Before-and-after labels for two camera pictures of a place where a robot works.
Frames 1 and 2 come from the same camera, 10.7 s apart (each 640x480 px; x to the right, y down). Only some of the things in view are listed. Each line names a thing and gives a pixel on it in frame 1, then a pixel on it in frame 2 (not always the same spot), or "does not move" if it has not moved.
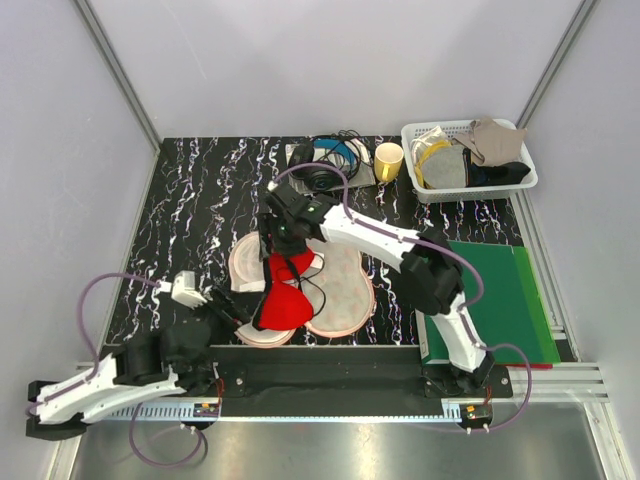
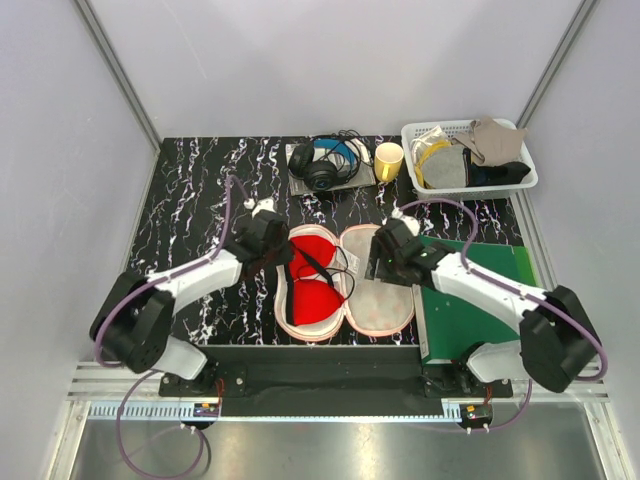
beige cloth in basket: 491,143 does not move
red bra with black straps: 284,305 to 316,280
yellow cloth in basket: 420,160 does not move
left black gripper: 228,306 to 286,254
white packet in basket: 421,143 does not move
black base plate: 342,380 does not move
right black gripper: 268,223 to 377,252
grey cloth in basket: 445,168 does not move
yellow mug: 388,157 does not move
